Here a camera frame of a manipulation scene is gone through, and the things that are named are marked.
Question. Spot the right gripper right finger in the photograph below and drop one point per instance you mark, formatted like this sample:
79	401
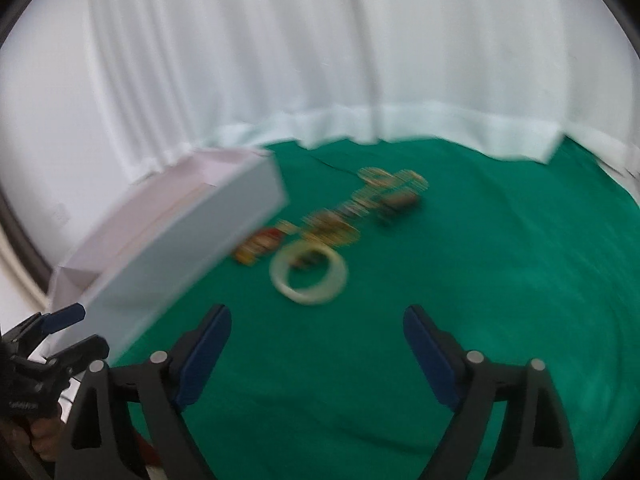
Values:
535	441

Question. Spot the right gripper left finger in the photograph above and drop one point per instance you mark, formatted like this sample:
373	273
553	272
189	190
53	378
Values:
100	441

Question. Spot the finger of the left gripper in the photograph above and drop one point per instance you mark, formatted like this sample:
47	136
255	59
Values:
75	359
54	322

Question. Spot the cream jade bangle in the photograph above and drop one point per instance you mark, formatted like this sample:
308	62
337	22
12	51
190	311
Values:
308	273

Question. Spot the ornate metal pendant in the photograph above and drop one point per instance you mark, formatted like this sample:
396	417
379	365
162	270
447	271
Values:
356	208

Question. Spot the gold bangle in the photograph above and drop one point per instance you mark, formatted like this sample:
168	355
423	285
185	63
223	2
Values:
332	234

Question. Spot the person left hand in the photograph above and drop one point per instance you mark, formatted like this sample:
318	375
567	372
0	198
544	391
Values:
43	436

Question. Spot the green cloth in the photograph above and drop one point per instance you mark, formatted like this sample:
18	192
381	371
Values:
517	260

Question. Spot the white cardboard box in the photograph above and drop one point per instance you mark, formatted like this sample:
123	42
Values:
160	240

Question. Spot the white curtain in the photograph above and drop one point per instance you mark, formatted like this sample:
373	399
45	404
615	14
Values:
508	78

